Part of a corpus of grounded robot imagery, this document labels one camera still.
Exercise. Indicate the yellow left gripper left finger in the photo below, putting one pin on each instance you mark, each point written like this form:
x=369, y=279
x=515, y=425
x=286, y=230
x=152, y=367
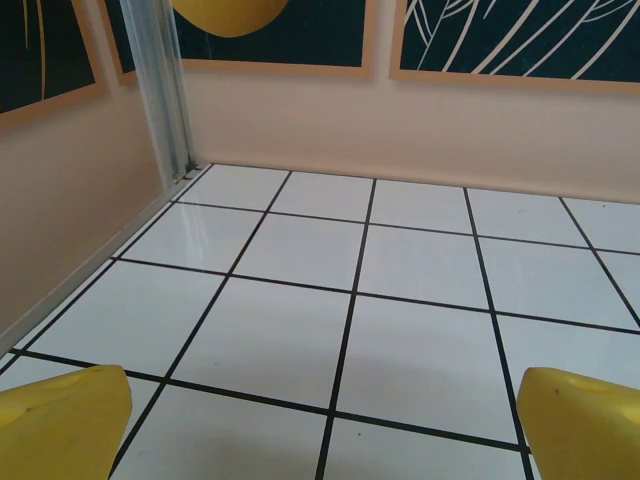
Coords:
x=55, y=430

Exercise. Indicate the aluminium frame post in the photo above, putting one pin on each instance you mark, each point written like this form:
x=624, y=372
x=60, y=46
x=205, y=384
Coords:
x=160, y=100

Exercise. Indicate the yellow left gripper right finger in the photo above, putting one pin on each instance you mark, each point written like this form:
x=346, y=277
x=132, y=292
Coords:
x=585, y=435

